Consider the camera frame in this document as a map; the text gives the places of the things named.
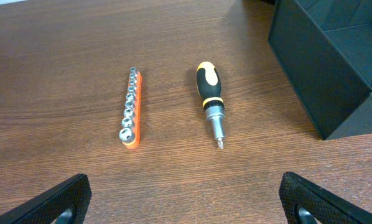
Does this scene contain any black open box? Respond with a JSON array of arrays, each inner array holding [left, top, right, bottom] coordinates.
[[268, 0, 372, 139]]

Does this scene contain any black yellow stubby screwdriver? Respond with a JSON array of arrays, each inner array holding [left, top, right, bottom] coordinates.
[[196, 62, 225, 149]]

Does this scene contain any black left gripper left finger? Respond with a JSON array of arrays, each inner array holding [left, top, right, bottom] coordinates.
[[0, 174, 92, 223]]

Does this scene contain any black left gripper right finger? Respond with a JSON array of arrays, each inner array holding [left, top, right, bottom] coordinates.
[[279, 172, 372, 223]]

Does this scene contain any orange socket bit holder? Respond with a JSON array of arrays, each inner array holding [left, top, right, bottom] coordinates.
[[118, 67, 142, 149]]

